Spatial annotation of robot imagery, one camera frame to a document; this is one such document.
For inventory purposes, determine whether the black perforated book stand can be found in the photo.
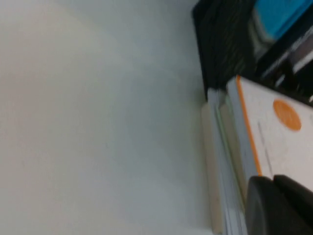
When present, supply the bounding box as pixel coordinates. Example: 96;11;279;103
191;0;313;108

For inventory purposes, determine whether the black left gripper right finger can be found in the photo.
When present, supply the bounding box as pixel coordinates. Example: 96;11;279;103
273;174;313;209

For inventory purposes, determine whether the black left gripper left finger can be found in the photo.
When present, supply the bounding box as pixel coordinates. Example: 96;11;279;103
245;176;313;235

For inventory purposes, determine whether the white book under stack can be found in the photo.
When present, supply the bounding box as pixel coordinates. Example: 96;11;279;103
207;89;235;235

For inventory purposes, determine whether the blue spine book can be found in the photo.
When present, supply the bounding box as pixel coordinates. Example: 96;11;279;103
251;0;313;53

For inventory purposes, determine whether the white orange ROS2 book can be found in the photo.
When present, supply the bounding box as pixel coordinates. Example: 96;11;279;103
227;75;313;183

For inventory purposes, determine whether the dark book white title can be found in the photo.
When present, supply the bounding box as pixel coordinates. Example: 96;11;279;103
259;36;313;81

